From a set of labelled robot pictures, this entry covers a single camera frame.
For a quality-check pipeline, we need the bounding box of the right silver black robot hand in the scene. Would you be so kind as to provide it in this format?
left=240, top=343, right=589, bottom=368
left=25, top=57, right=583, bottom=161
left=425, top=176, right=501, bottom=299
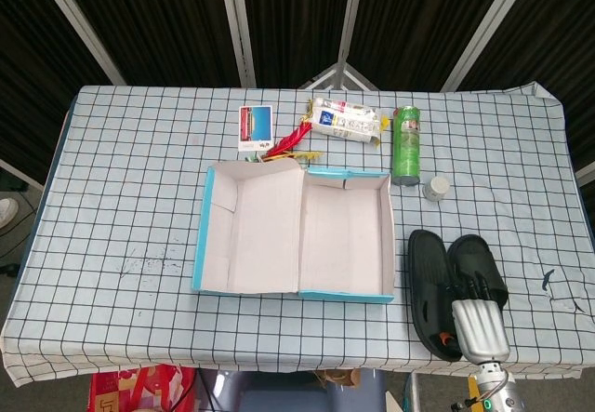
left=439, top=275, right=511, bottom=365

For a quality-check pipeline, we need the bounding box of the black rubber slipper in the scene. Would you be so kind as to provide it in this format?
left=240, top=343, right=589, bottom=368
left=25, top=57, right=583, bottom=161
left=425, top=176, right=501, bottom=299
left=446, top=233, right=509, bottom=312
left=407, top=228, right=464, bottom=363

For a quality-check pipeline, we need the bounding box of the light blue shoebox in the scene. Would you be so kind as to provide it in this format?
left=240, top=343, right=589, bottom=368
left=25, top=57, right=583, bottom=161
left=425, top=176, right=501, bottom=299
left=192, top=159, right=396, bottom=304

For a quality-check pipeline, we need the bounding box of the white grid-patterned table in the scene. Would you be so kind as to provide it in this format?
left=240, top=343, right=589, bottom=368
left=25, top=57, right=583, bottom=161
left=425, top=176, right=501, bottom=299
left=0, top=81, right=585, bottom=389

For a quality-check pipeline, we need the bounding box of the grey metal pole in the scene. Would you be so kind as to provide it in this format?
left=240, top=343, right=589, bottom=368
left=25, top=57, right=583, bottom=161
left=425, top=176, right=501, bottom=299
left=403, top=369, right=422, bottom=412

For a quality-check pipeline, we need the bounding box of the small white bottle cap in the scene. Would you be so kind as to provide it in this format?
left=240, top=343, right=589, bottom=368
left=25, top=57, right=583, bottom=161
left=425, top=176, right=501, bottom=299
left=422, top=175, right=451, bottom=203

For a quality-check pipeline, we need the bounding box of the brown cardboard piece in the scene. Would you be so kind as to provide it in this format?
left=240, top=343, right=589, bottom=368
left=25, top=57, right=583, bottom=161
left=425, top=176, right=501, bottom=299
left=311, top=367, right=362, bottom=390

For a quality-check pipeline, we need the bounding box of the green cylindrical can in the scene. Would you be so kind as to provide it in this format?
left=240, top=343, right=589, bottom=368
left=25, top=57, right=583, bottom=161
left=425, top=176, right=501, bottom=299
left=390, top=104, right=424, bottom=187

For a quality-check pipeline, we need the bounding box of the grey blue chair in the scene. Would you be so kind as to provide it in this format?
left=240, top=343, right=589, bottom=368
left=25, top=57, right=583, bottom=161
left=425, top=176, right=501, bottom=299
left=197, top=367, right=387, bottom=412

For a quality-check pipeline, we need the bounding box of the white pack with blue logo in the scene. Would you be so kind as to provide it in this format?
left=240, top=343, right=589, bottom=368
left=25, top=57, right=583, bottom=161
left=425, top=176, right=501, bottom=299
left=309, top=107, right=381, bottom=147

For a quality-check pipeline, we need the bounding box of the white pack with red print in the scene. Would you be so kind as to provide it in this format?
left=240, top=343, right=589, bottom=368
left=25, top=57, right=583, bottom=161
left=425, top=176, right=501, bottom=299
left=310, top=97, right=380, bottom=118

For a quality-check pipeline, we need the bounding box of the triangular metal partition foot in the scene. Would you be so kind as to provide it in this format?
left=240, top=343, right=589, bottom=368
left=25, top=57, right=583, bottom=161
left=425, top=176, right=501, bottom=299
left=297, top=61, right=380, bottom=91

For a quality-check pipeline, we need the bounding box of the blue red postcard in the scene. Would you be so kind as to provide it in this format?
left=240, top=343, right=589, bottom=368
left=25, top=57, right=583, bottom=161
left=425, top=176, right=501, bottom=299
left=237, top=104, right=274, bottom=153

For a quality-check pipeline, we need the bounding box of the red patterned bag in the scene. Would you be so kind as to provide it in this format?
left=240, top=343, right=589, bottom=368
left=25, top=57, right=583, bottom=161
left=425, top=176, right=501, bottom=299
left=87, top=363, right=199, bottom=412

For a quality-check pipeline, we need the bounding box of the white partition post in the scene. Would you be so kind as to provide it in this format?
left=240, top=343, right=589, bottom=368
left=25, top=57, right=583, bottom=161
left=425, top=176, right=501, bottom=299
left=332, top=0, right=368, bottom=67
left=30, top=0, right=126, bottom=86
left=441, top=0, right=540, bottom=92
left=217, top=0, right=257, bottom=88

